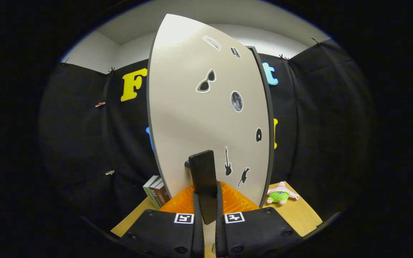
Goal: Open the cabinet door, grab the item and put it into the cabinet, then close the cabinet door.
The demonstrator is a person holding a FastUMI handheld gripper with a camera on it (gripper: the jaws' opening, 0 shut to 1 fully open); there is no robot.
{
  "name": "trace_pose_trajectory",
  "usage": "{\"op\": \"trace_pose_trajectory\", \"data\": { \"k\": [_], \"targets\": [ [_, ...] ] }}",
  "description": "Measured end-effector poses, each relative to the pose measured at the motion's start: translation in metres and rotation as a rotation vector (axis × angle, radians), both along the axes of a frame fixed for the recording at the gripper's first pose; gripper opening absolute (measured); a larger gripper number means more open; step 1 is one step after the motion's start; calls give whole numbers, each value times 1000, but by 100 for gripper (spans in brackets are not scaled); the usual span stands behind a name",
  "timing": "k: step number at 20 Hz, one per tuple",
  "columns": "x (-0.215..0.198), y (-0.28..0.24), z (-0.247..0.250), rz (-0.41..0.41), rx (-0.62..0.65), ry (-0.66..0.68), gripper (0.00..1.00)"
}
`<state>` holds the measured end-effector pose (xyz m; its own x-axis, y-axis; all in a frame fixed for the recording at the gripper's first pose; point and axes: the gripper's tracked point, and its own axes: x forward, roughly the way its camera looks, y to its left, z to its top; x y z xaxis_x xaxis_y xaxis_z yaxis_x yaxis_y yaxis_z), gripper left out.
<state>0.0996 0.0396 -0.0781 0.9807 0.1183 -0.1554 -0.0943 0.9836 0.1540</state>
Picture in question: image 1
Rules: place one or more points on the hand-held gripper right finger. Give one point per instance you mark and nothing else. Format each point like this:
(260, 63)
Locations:
(220, 236)

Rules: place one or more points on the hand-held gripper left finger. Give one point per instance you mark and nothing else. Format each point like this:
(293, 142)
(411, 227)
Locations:
(198, 236)

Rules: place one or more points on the beige cabinet door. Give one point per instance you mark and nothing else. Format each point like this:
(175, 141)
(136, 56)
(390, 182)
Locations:
(185, 107)

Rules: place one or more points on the green book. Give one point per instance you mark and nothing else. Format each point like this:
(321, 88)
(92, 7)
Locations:
(151, 195)

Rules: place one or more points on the pink and green plush toy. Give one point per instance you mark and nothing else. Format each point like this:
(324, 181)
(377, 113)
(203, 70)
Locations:
(280, 196)

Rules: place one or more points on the dark grey cabinet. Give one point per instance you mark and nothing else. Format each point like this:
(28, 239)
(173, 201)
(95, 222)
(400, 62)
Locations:
(271, 143)

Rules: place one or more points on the silver clip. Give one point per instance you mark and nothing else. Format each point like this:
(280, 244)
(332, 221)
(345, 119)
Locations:
(109, 172)

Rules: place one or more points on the black backdrop cloth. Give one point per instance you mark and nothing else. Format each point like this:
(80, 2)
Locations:
(328, 125)

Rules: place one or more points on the pink clothespin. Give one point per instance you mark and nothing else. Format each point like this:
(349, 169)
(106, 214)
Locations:
(100, 104)

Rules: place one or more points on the row of black cloth clips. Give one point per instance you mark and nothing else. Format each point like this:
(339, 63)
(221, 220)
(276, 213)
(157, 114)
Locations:
(111, 71)

